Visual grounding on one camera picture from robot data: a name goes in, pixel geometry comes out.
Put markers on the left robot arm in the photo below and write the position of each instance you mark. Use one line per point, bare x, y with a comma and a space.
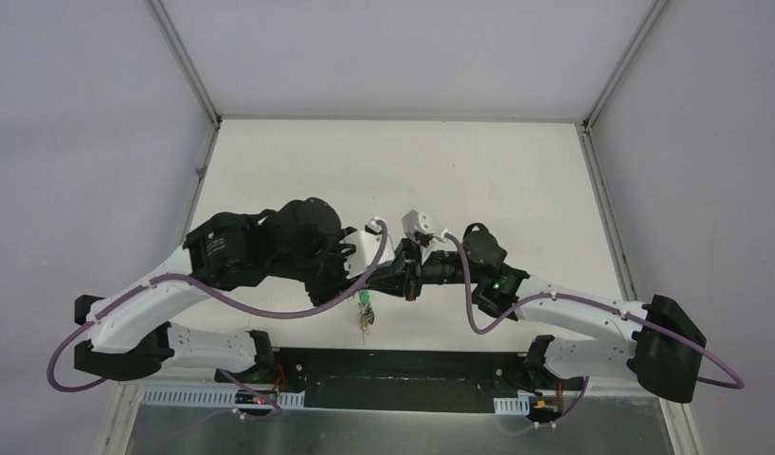
133, 335

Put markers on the aluminium frame rail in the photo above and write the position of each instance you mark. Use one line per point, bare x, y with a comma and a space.
174, 383

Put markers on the controller board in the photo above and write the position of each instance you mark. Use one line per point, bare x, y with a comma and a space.
260, 398
545, 410

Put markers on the right controller board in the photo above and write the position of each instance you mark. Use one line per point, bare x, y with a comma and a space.
545, 410

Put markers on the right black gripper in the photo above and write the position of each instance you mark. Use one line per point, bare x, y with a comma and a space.
404, 278

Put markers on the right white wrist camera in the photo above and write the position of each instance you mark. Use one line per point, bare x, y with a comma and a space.
419, 223

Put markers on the left controller board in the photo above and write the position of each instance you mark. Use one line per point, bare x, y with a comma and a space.
260, 398

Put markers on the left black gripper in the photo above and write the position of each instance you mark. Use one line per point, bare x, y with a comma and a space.
340, 276

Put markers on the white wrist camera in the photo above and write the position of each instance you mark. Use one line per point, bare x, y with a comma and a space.
366, 242
419, 223

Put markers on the large keyring with keys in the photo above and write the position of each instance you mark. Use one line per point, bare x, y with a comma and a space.
366, 314

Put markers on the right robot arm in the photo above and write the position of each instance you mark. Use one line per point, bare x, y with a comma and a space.
654, 343

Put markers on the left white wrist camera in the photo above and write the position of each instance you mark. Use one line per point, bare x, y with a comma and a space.
366, 242

